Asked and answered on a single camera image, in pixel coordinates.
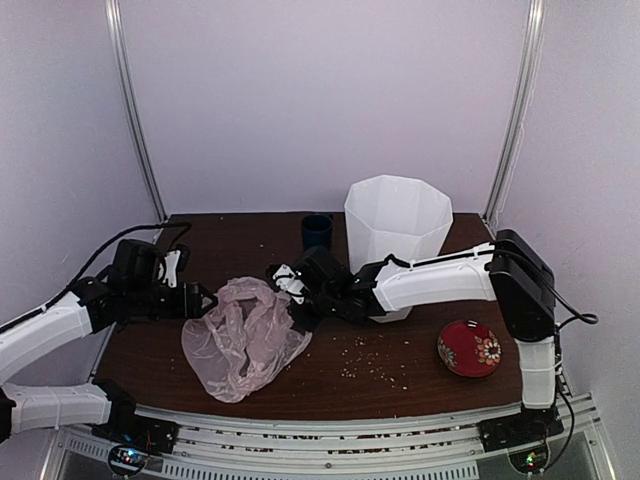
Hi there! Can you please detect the aluminium front rail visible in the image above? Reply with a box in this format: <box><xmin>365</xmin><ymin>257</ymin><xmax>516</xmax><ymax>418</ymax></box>
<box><xmin>38</xmin><ymin>394</ymin><xmax>617</xmax><ymax>479</ymax></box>

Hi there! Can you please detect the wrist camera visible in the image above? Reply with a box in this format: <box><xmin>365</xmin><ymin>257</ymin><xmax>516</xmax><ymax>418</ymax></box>
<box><xmin>266</xmin><ymin>264</ymin><xmax>306</xmax><ymax>305</ymax></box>
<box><xmin>156</xmin><ymin>243</ymin><xmax>191</xmax><ymax>288</ymax></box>

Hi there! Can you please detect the dark blue enamel mug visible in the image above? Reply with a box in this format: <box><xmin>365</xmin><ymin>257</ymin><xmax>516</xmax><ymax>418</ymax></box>
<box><xmin>301</xmin><ymin>213</ymin><xmax>333</xmax><ymax>250</ymax></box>

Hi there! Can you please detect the base circuit board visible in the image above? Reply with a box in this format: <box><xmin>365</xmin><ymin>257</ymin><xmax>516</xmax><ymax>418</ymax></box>
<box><xmin>107</xmin><ymin>445</ymin><xmax>150</xmax><ymax>476</ymax></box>
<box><xmin>509</xmin><ymin>445</ymin><xmax>550</xmax><ymax>474</ymax></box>

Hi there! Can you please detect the white faceted trash bin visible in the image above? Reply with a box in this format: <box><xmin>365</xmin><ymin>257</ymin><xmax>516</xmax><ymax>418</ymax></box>
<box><xmin>343</xmin><ymin>174</ymin><xmax>454</xmax><ymax>324</ymax></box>

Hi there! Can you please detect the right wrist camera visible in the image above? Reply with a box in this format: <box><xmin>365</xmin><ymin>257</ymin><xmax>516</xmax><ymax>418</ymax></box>
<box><xmin>266</xmin><ymin>264</ymin><xmax>306</xmax><ymax>305</ymax></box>

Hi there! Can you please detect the left base circuit board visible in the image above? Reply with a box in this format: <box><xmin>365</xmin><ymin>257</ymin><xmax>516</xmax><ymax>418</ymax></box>
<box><xmin>107</xmin><ymin>445</ymin><xmax>150</xmax><ymax>476</ymax></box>

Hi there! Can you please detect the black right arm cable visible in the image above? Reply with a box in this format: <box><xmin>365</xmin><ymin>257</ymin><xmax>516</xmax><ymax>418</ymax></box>
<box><xmin>499</xmin><ymin>244</ymin><xmax>599</xmax><ymax>451</ymax></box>

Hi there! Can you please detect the translucent pink plastic bag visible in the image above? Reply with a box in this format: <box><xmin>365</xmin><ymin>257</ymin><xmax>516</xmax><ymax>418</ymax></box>
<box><xmin>181</xmin><ymin>277</ymin><xmax>313</xmax><ymax>404</ymax></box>

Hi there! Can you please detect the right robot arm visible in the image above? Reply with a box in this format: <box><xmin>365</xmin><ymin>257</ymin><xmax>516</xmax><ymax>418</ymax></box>
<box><xmin>269</xmin><ymin>230</ymin><xmax>564</xmax><ymax>451</ymax></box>

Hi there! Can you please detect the aluminium corner post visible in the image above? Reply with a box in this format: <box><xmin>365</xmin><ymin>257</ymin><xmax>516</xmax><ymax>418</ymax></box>
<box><xmin>104</xmin><ymin>0</ymin><xmax>168</xmax><ymax>221</ymax></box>
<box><xmin>483</xmin><ymin>0</ymin><xmax>547</xmax><ymax>232</ymax></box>

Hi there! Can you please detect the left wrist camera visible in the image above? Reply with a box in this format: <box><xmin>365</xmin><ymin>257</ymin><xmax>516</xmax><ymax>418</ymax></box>
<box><xmin>156</xmin><ymin>243</ymin><xmax>191</xmax><ymax>288</ymax></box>

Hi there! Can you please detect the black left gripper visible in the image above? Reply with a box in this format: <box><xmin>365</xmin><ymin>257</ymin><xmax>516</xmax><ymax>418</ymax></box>
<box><xmin>126</xmin><ymin>281</ymin><xmax>217</xmax><ymax>320</ymax></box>

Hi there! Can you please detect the aluminium corner post left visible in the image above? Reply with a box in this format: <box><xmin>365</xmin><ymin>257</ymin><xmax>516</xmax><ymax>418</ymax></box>
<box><xmin>104</xmin><ymin>0</ymin><xmax>168</xmax><ymax>221</ymax></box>

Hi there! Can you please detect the aluminium corner post right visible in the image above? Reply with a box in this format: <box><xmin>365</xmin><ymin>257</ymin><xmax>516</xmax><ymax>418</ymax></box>
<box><xmin>483</xmin><ymin>0</ymin><xmax>547</xmax><ymax>232</ymax></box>

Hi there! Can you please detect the red floral plate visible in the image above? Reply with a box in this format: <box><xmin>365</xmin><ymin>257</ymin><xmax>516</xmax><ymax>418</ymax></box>
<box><xmin>437</xmin><ymin>320</ymin><xmax>502</xmax><ymax>378</ymax></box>

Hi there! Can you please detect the right base circuit board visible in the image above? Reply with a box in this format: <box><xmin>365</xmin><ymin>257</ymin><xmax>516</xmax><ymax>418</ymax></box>
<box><xmin>509</xmin><ymin>445</ymin><xmax>550</xmax><ymax>474</ymax></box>

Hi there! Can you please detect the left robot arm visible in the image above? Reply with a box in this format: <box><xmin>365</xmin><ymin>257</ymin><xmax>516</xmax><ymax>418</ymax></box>
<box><xmin>1</xmin><ymin>239</ymin><xmax>218</xmax><ymax>453</ymax></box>

